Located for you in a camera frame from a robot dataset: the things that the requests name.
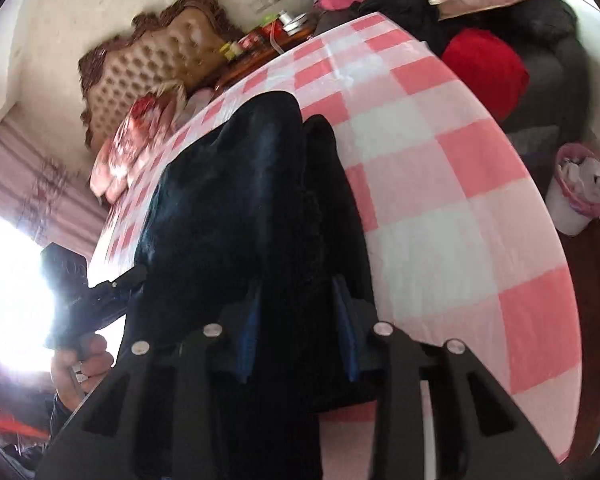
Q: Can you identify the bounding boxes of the person's left forearm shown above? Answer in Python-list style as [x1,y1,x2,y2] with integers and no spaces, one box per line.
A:
[47,392,83,456]

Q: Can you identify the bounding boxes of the red cushion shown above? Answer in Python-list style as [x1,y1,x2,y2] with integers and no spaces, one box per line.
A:
[440,29,531,122]

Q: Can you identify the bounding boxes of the person's left hand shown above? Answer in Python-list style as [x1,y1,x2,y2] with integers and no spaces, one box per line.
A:
[50,334,115,413]

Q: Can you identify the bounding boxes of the black pants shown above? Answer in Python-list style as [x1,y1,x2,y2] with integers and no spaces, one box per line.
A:
[125,90,382,480]

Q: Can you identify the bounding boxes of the wooden nightstand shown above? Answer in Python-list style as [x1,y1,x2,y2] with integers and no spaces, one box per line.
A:
[215,30,315,92]

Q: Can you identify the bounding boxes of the floral pillow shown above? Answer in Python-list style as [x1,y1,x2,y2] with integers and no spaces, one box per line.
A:
[90,81,189,207]

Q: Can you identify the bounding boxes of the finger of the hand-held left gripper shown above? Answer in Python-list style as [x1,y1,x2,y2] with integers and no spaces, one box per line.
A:
[91,263,149,307]

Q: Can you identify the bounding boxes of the round metal tin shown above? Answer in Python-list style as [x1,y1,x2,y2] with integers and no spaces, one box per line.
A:
[279,10,313,37]

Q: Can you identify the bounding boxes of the pink curtain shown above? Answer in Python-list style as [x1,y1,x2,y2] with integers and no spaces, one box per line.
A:
[0,102,112,262]

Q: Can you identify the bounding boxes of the black clothes pile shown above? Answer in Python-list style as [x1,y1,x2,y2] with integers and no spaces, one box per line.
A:
[357,0,449,57]

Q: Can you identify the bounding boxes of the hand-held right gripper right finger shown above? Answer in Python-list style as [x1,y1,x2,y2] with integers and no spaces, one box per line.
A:
[329,276,565,480]

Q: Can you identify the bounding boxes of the pink checkered tablecloth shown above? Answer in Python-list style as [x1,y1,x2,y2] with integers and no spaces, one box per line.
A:
[87,11,584,480]

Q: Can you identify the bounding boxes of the white bin with pink bag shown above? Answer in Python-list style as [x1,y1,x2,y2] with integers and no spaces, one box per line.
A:
[545,142,600,239]

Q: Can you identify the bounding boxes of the black leather sofa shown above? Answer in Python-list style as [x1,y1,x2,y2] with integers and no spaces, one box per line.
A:
[287,0,592,162]

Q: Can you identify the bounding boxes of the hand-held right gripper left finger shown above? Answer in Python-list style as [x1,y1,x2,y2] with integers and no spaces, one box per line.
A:
[34,287,262,480]

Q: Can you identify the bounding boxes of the tufted carved wooden headboard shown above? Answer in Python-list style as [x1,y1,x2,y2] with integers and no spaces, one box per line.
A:
[77,0,244,149]

